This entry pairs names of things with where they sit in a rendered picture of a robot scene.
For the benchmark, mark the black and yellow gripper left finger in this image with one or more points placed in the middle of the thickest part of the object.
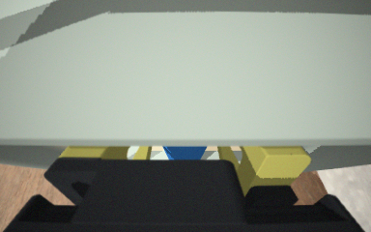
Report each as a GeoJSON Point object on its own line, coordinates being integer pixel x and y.
{"type": "Point", "coordinates": [106, 152]}

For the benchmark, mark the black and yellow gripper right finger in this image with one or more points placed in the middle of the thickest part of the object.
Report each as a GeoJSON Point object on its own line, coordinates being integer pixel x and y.
{"type": "Point", "coordinates": [267, 165]}

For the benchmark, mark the blue bottle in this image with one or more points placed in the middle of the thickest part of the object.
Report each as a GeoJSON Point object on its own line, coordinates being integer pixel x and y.
{"type": "Point", "coordinates": [184, 152]}

